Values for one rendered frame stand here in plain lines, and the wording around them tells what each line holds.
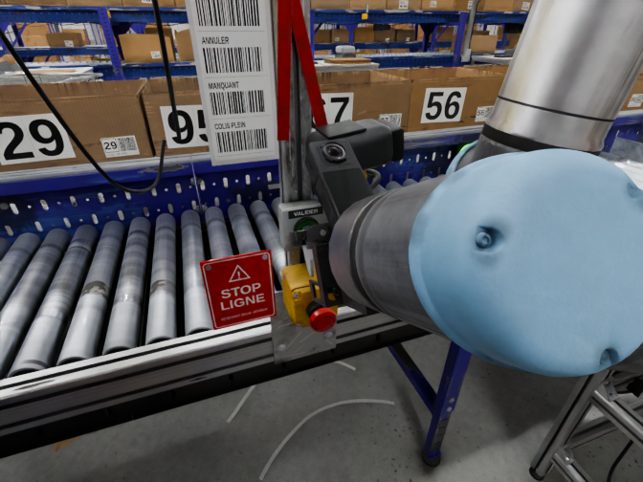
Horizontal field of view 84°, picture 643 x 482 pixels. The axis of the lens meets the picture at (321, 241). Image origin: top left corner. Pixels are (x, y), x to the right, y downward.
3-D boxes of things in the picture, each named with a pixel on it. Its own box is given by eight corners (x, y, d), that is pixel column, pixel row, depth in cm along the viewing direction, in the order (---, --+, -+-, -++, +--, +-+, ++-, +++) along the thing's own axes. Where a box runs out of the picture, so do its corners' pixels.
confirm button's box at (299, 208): (284, 254, 51) (281, 211, 47) (279, 244, 53) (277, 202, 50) (329, 246, 53) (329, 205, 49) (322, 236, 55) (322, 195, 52)
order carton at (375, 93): (293, 145, 109) (291, 85, 100) (272, 124, 132) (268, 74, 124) (406, 134, 120) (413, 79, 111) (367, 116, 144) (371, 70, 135)
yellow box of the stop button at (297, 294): (297, 338, 52) (295, 300, 48) (282, 301, 59) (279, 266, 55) (386, 315, 56) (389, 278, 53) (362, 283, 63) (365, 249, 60)
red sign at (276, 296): (213, 331, 56) (199, 263, 49) (213, 327, 56) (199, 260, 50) (311, 307, 60) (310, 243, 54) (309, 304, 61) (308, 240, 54)
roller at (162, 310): (181, 358, 62) (150, 368, 61) (178, 223, 104) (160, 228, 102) (170, 339, 59) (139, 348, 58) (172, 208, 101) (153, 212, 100)
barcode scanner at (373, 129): (408, 196, 49) (408, 120, 43) (327, 220, 47) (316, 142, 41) (385, 180, 54) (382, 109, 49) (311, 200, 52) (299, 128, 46)
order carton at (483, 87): (405, 135, 120) (411, 79, 111) (366, 117, 144) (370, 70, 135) (498, 125, 131) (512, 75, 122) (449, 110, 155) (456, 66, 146)
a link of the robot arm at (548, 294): (671, 407, 14) (460, 380, 11) (459, 331, 26) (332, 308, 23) (703, 176, 15) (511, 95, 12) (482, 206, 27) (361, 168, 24)
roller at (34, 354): (23, 370, 53) (52, 386, 56) (90, 217, 95) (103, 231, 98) (-8, 388, 53) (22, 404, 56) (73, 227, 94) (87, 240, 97)
